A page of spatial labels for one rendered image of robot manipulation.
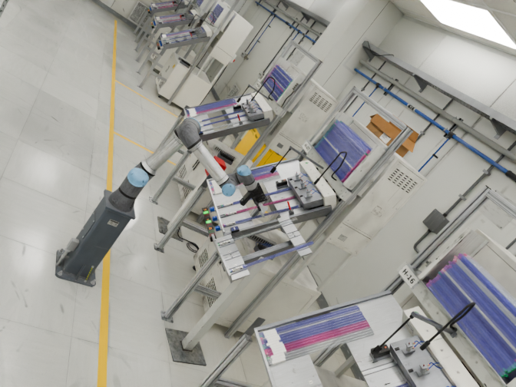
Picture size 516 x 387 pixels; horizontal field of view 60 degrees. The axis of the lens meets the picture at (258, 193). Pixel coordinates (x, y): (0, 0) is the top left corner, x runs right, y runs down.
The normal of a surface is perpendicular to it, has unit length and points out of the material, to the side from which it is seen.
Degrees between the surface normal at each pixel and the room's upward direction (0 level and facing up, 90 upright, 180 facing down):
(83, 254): 90
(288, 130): 90
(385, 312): 44
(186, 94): 90
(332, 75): 90
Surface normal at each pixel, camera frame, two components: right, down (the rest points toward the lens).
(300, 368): -0.11, -0.83
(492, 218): -0.76, -0.41
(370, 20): 0.25, 0.52
